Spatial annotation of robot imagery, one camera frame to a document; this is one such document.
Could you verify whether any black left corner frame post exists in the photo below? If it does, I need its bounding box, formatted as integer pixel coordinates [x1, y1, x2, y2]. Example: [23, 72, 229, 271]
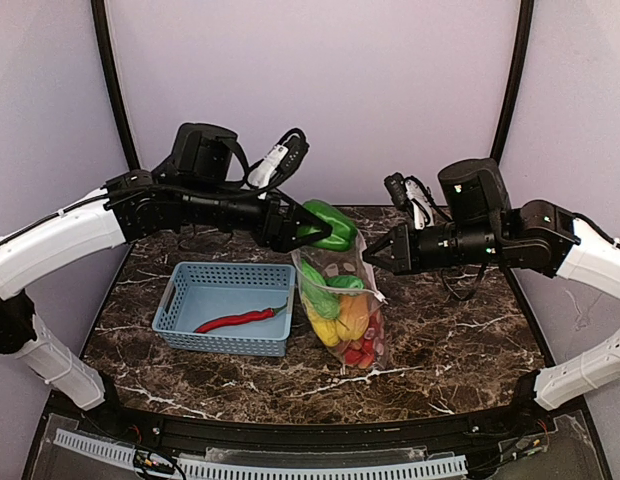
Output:
[90, 0, 141, 170]

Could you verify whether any black corner frame post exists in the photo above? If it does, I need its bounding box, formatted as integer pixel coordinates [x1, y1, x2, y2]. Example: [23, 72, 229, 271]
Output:
[490, 0, 535, 164]
[90, 0, 141, 170]

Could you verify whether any red toy chili pepper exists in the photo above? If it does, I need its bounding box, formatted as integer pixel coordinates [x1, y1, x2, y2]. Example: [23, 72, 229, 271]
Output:
[194, 306, 287, 334]

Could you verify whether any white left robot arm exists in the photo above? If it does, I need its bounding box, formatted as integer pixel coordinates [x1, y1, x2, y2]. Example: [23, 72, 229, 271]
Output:
[0, 123, 332, 411]

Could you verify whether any black front rail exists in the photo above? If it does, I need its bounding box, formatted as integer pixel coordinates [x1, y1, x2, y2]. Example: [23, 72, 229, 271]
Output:
[44, 393, 554, 468]

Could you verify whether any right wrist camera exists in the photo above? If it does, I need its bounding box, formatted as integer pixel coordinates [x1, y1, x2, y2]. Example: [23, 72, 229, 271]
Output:
[384, 172, 434, 230]

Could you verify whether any orange yellow toy mango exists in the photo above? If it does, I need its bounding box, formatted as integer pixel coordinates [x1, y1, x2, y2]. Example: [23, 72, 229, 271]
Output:
[337, 295, 369, 341]

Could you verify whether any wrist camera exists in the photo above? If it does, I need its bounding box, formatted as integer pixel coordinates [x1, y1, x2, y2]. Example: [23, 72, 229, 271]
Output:
[384, 172, 434, 230]
[246, 128, 309, 192]

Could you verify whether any black right corner frame post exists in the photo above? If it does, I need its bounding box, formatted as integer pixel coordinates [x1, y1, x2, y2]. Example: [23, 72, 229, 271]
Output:
[490, 0, 535, 164]

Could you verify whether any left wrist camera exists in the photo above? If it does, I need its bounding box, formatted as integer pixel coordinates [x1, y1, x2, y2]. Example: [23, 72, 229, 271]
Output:
[246, 128, 309, 192]

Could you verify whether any red toy lychee bunch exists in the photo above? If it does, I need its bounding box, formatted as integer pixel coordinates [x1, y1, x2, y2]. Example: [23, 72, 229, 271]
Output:
[341, 311, 387, 370]

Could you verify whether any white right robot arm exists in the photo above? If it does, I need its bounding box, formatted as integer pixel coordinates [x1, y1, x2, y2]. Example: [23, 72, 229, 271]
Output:
[362, 158, 620, 411]

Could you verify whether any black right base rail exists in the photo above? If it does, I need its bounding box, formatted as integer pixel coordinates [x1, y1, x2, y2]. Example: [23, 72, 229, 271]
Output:
[502, 269, 555, 367]

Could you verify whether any green toy chili pepper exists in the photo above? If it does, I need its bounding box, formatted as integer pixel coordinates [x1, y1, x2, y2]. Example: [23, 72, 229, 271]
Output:
[326, 275, 366, 290]

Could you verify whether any light blue plastic basket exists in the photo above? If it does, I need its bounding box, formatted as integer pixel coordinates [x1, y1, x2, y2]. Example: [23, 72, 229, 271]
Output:
[152, 262, 296, 357]

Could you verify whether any green toy bitter gourd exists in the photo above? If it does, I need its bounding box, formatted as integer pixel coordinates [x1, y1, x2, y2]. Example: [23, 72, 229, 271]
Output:
[301, 259, 340, 320]

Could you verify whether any clear zip top bag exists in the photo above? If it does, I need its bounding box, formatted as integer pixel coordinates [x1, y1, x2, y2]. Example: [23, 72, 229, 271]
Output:
[291, 234, 388, 370]

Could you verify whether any green toy bell pepper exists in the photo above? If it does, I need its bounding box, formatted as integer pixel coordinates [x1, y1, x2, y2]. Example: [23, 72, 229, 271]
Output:
[303, 199, 358, 252]

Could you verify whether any white slotted cable duct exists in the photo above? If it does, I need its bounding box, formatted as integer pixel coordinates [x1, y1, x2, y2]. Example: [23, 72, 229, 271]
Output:
[53, 428, 468, 479]

